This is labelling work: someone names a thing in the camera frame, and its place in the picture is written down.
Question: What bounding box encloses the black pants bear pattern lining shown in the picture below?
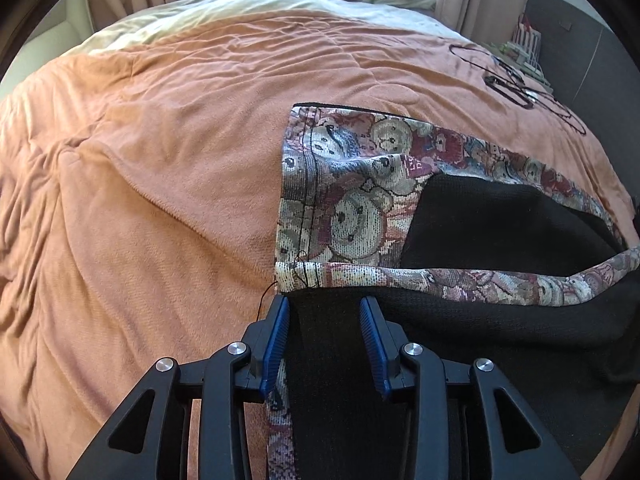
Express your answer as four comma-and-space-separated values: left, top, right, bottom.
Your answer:
267, 103, 639, 479

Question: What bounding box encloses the orange bed blanket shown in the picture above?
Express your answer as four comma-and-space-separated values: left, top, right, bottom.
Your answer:
1, 0, 636, 479

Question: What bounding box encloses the white bedside cabinet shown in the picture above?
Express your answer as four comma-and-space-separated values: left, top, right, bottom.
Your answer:
499, 14, 553, 93

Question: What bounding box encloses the black rectangular frame device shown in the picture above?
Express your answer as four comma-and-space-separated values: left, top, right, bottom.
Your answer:
483, 74, 534, 110

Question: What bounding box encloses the black cable on bed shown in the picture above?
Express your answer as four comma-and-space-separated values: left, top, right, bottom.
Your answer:
448, 43, 587, 137

